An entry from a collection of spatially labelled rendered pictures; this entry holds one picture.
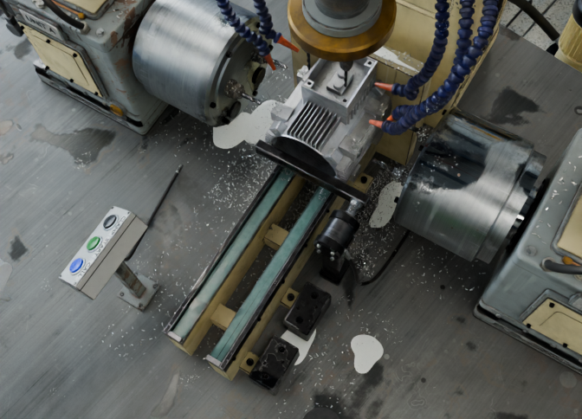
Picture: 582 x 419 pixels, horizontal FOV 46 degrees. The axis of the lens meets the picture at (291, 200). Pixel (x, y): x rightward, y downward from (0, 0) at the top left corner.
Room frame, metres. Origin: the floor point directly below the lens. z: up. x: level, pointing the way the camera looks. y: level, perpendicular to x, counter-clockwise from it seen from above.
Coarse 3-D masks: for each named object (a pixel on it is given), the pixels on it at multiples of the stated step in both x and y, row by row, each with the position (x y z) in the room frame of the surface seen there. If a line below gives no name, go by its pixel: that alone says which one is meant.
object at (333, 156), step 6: (318, 60) 0.83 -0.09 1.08; (372, 90) 0.74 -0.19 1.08; (378, 90) 0.73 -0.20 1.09; (384, 90) 0.74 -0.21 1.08; (276, 126) 0.67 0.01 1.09; (282, 126) 0.68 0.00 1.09; (276, 132) 0.67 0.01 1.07; (282, 132) 0.66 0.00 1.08; (330, 150) 0.61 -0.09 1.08; (336, 150) 0.61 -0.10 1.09; (330, 156) 0.60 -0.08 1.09; (336, 156) 0.60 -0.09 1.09; (342, 156) 0.60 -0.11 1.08; (330, 162) 0.60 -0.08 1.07; (336, 162) 0.59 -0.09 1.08
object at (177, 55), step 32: (160, 0) 0.96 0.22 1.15; (192, 0) 0.95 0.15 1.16; (160, 32) 0.88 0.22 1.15; (192, 32) 0.86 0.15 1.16; (224, 32) 0.85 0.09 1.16; (256, 32) 0.89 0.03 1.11; (160, 64) 0.83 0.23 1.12; (192, 64) 0.81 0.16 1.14; (224, 64) 0.80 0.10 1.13; (256, 64) 0.88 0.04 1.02; (160, 96) 0.82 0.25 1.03; (192, 96) 0.77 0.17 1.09; (224, 96) 0.78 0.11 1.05
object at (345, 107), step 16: (320, 64) 0.78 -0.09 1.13; (336, 64) 0.79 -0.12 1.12; (352, 64) 0.78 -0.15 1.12; (368, 64) 0.76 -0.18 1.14; (320, 80) 0.75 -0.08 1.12; (336, 80) 0.74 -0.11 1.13; (368, 80) 0.73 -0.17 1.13; (304, 96) 0.72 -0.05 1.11; (320, 96) 0.70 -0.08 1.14; (336, 96) 0.71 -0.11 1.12; (352, 96) 0.69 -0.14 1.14; (336, 112) 0.68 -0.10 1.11; (352, 112) 0.68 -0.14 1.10
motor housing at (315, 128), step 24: (384, 96) 0.74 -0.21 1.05; (288, 120) 0.70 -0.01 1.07; (312, 120) 0.68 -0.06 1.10; (336, 120) 0.67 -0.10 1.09; (360, 120) 0.68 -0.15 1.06; (384, 120) 0.70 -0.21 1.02; (288, 144) 0.70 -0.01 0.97; (312, 144) 0.62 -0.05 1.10; (336, 144) 0.63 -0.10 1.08; (336, 168) 0.59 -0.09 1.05
